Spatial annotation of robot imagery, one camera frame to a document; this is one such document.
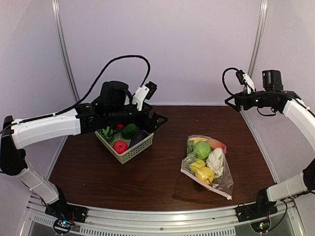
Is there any yellow orange toy fruit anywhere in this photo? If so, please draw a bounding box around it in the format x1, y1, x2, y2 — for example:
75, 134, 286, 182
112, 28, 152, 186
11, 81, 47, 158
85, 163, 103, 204
189, 159, 206, 172

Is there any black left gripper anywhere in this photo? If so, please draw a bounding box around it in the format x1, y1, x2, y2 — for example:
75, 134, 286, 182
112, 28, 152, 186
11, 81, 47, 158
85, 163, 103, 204
106, 101, 168, 133

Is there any left black camera cable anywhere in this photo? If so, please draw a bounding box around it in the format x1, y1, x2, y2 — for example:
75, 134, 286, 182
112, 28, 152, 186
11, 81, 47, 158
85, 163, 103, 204
53, 54, 151, 116

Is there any right aluminium frame post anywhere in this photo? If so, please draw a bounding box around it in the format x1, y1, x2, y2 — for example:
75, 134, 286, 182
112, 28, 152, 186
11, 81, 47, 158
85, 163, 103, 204
247, 0, 268, 79

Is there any left round circuit board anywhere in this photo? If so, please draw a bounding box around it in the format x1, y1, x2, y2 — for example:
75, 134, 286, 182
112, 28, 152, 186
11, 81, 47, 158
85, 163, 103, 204
53, 219, 73, 235

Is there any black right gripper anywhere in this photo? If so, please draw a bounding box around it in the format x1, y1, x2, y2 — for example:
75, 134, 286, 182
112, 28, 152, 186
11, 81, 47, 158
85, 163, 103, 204
225, 88, 274, 112

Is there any green toy lime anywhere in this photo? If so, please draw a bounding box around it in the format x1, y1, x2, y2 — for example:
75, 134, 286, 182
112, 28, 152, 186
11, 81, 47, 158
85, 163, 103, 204
193, 141, 211, 160

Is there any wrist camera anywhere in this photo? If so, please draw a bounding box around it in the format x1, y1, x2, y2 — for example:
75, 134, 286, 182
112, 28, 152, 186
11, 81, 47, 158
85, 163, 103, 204
132, 81, 158, 111
235, 70, 256, 94

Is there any left aluminium frame post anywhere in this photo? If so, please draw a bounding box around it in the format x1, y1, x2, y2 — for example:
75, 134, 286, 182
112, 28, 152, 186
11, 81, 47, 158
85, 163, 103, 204
51, 0, 80, 102

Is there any striped green toy watermelon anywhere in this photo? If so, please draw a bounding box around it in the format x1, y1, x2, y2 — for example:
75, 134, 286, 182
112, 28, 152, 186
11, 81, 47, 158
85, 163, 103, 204
99, 126, 117, 142

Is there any clear zip top bag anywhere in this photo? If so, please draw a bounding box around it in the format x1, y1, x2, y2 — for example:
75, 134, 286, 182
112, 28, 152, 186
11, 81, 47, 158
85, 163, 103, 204
180, 135, 234, 200

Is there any dark green toy pepper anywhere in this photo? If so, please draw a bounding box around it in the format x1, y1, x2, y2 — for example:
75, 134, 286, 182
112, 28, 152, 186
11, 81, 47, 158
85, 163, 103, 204
121, 123, 139, 140

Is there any front aluminium rail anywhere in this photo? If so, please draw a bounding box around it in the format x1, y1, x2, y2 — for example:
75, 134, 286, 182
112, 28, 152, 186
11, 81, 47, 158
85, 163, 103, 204
24, 203, 303, 236

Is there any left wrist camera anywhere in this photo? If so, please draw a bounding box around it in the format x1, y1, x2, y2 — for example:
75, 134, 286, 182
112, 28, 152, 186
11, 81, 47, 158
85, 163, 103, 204
132, 81, 158, 111

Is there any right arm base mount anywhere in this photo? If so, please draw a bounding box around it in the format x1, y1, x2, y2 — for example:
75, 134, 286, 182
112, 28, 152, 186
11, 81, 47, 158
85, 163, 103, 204
235, 188, 278, 222

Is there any red orange toy carrot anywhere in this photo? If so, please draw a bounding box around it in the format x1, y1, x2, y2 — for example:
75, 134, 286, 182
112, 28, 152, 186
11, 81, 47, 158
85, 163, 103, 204
209, 139, 227, 154

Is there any aluminium frame post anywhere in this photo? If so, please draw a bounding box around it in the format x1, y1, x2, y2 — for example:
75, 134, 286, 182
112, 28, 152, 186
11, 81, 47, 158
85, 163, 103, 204
247, 0, 268, 79
51, 0, 80, 102

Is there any round circuit board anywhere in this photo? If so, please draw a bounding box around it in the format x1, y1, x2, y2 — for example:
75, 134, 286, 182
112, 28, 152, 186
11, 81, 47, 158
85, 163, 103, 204
53, 219, 73, 235
250, 219, 271, 234

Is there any red toy apple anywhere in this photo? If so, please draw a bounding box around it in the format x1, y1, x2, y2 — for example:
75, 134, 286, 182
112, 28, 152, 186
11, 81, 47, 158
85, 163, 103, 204
113, 140, 128, 154

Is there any dark purple toy eggplant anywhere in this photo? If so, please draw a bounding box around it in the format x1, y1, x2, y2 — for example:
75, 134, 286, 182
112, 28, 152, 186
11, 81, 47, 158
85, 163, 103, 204
129, 130, 148, 148

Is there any green perforated plastic basket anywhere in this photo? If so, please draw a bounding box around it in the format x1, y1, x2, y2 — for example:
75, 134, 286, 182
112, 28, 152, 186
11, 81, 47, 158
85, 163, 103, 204
95, 127, 154, 164

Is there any right black camera cable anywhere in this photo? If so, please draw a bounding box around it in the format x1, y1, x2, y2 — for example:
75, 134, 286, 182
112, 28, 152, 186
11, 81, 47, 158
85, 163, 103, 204
221, 67, 242, 96

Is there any right round circuit board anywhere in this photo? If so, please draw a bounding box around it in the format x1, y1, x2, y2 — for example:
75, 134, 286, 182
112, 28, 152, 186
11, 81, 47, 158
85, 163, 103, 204
250, 219, 271, 234

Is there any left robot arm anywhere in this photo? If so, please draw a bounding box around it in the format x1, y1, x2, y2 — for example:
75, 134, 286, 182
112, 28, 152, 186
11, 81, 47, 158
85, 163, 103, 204
0, 81, 168, 218

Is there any white toy cauliflower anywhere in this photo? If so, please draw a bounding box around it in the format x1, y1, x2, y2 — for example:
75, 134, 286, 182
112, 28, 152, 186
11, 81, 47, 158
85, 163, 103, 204
206, 148, 225, 178

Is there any black camera cable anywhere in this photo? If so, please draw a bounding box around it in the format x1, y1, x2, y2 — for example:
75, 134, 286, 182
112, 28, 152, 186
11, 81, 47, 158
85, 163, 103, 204
221, 67, 242, 96
53, 54, 151, 116

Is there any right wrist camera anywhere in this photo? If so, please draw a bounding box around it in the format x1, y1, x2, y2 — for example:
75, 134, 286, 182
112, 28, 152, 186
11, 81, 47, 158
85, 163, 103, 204
235, 70, 256, 94

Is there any dark green leafy toy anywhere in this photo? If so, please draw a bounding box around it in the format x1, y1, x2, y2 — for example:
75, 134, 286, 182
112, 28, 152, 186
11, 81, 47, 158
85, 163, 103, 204
187, 140, 194, 155

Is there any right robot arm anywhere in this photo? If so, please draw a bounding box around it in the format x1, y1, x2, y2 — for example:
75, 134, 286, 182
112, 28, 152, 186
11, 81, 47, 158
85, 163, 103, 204
224, 67, 315, 217

